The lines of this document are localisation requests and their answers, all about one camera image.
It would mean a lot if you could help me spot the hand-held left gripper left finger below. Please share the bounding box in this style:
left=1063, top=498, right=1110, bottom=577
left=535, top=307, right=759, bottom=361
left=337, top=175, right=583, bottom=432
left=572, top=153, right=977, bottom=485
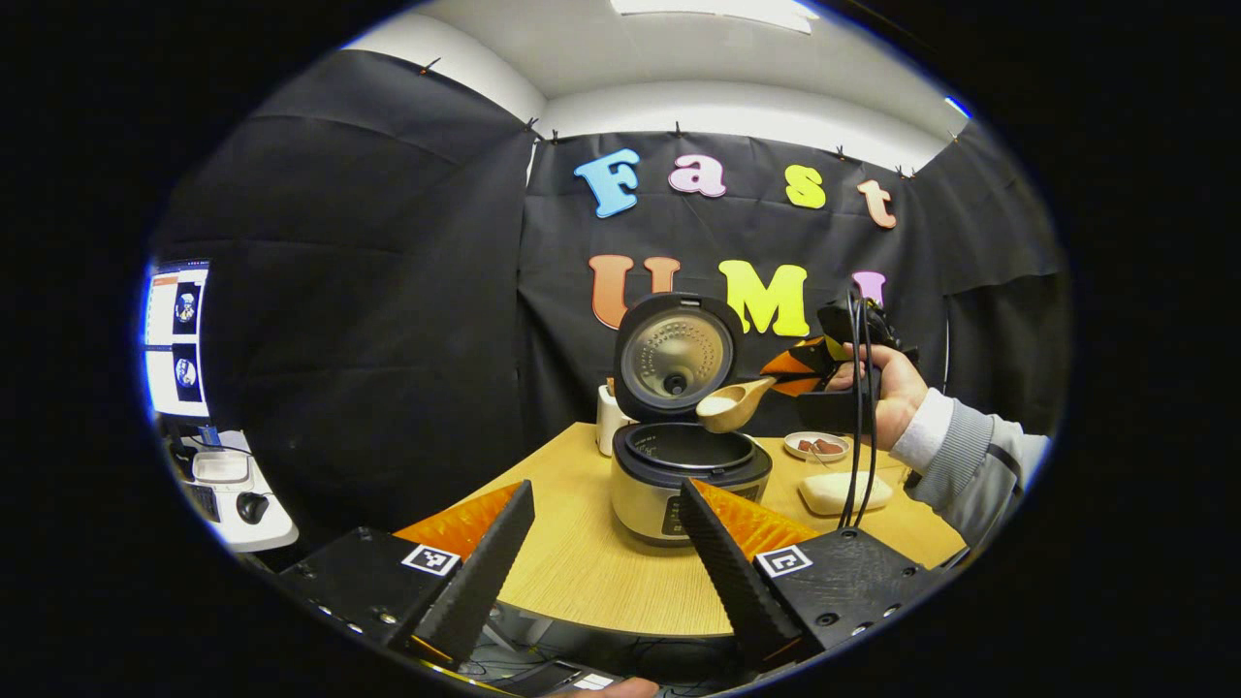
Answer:
left=274, top=479, right=537, bottom=670

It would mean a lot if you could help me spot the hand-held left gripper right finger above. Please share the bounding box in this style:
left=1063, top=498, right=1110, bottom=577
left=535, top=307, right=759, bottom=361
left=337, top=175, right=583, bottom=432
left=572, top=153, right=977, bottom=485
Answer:
left=679, top=477, right=943, bottom=675

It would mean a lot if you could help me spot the wooden spoon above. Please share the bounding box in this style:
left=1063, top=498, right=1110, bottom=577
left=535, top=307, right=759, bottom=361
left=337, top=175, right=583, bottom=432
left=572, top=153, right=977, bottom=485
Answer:
left=695, top=376, right=780, bottom=434

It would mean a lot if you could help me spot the black and silver rice cooker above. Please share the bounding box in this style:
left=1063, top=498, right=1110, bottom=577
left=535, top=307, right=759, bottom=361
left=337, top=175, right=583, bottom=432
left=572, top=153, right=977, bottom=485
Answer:
left=611, top=293, right=774, bottom=549

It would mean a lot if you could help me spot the white round plate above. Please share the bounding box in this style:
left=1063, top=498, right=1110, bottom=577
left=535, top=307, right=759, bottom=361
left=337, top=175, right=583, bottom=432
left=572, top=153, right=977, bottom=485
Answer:
left=783, top=431, right=851, bottom=462

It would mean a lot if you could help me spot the white toaster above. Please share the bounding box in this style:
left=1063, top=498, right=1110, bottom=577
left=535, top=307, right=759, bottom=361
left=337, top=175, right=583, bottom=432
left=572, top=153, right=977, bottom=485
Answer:
left=595, top=380, right=636, bottom=457

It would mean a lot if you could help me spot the white side desk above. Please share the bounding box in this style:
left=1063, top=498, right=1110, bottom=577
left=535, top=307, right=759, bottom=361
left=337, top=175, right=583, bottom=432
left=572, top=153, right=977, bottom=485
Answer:
left=170, top=427, right=300, bottom=554

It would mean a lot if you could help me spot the black backdrop cloth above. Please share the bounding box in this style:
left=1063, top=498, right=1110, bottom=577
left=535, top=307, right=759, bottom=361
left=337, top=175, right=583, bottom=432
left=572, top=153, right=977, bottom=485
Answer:
left=155, top=48, right=1072, bottom=544

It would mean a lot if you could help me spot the small white box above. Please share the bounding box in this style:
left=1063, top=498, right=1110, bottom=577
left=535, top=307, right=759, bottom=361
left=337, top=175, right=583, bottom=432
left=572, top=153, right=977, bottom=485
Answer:
left=191, top=451, right=255, bottom=486

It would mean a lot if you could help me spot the ceiling light panel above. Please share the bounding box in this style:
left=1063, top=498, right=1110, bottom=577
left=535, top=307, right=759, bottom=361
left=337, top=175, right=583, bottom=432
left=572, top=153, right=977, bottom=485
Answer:
left=611, top=0, right=820, bottom=36

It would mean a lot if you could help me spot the computer monitor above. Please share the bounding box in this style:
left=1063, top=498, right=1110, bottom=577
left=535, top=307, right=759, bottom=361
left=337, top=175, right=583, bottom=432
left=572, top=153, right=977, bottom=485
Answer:
left=143, top=259, right=211, bottom=420

